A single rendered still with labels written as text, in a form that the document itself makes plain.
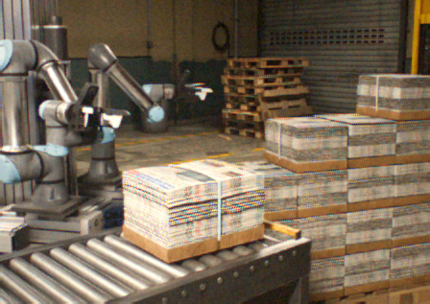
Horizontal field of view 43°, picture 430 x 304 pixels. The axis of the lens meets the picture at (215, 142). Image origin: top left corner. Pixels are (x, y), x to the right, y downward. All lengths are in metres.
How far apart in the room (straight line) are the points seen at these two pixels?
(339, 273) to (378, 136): 0.74
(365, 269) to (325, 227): 0.37
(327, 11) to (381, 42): 1.30
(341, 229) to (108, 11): 7.55
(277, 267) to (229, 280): 0.21
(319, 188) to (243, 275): 1.21
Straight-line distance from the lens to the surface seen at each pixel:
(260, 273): 1.75
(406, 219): 3.18
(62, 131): 1.97
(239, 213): 1.79
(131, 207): 1.83
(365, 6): 10.31
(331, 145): 2.81
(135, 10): 10.16
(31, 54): 2.18
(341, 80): 10.56
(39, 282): 1.64
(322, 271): 2.97
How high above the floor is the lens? 1.42
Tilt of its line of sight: 9 degrees down
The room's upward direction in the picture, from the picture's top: straight up
